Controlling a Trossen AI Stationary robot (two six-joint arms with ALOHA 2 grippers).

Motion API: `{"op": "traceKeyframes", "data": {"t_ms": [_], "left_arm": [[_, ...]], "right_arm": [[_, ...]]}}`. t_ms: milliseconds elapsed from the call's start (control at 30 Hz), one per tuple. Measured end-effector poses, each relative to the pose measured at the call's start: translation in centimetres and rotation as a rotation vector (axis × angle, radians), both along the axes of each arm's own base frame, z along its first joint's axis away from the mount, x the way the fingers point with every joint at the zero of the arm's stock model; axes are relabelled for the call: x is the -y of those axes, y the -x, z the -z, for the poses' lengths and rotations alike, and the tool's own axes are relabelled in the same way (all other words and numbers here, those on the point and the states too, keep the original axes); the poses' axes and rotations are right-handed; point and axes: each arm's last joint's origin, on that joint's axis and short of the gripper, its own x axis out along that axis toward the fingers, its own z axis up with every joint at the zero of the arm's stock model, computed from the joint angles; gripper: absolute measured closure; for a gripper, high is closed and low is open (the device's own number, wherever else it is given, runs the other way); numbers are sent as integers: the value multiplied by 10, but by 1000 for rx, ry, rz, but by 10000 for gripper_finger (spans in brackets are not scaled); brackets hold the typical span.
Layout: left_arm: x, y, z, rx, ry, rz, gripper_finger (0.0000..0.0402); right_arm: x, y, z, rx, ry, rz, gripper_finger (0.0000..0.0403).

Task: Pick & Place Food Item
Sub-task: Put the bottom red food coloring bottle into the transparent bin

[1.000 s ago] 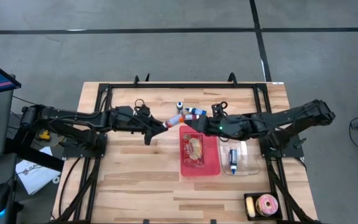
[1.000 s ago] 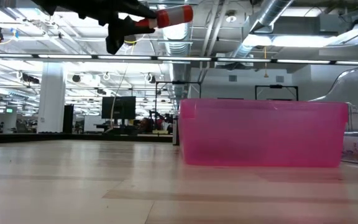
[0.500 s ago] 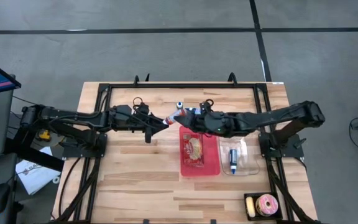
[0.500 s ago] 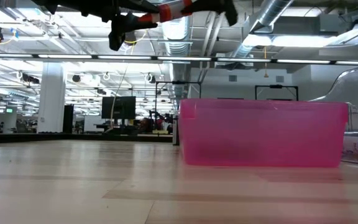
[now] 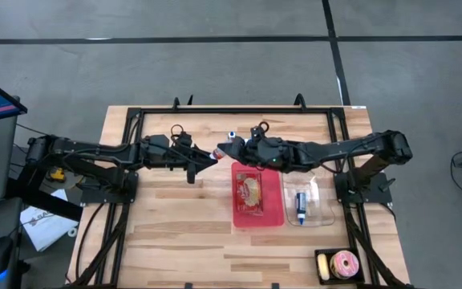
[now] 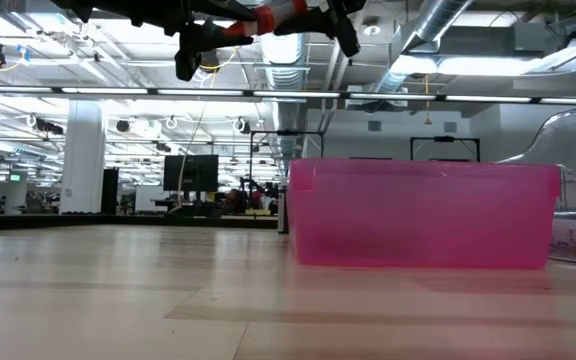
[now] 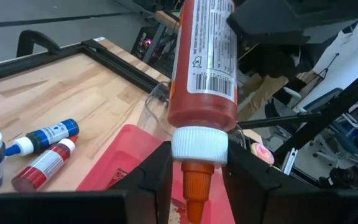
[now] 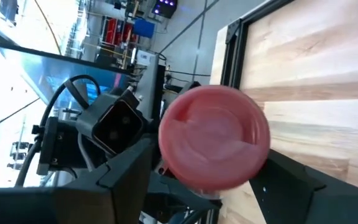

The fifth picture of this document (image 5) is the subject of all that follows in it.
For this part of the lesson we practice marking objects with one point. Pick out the red snack packet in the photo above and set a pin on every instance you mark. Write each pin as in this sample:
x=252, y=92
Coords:
x=249, y=192

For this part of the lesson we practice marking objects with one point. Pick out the black metal table frame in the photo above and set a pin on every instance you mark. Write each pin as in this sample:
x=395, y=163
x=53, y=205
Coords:
x=215, y=110

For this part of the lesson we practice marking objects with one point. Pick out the white printed paper sheet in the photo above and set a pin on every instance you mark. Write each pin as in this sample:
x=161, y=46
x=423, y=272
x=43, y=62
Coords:
x=46, y=225

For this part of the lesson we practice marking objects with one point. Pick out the blue bottle white label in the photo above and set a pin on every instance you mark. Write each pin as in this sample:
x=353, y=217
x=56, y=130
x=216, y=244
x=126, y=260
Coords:
x=301, y=202

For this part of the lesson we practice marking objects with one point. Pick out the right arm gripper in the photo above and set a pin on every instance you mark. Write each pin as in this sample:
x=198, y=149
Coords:
x=267, y=154

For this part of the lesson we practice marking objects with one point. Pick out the yellow tool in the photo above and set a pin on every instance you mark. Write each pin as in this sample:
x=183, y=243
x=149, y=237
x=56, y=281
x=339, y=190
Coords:
x=57, y=174

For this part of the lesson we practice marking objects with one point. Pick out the black support beam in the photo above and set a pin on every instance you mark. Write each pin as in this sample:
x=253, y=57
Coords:
x=42, y=200

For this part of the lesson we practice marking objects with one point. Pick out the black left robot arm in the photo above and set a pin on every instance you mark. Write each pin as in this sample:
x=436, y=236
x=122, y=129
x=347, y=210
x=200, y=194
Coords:
x=94, y=150

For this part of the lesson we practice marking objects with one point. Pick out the black plastic tray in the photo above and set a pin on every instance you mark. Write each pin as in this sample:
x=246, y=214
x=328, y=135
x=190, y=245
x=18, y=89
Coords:
x=361, y=273

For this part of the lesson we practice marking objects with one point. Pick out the red plastic tray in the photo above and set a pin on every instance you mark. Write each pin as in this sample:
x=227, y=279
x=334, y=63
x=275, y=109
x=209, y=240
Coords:
x=273, y=196

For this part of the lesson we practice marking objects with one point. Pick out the pink frosted donut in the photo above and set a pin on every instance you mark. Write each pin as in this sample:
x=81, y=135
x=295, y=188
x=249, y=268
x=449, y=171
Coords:
x=337, y=267

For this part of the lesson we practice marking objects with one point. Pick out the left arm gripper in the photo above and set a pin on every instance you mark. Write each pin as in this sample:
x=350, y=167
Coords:
x=163, y=152

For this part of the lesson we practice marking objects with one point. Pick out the clear plastic container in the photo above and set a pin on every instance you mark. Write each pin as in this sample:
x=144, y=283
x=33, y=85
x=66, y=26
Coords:
x=319, y=200

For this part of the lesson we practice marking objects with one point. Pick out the dark blue ink bottle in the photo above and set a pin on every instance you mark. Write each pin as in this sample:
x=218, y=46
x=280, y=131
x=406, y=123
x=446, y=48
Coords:
x=232, y=135

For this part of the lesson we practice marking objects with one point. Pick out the black table clamp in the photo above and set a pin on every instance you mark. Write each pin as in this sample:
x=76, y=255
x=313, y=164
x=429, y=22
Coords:
x=300, y=100
x=176, y=103

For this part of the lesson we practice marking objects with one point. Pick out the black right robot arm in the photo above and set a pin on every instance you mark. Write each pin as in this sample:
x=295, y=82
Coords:
x=335, y=150

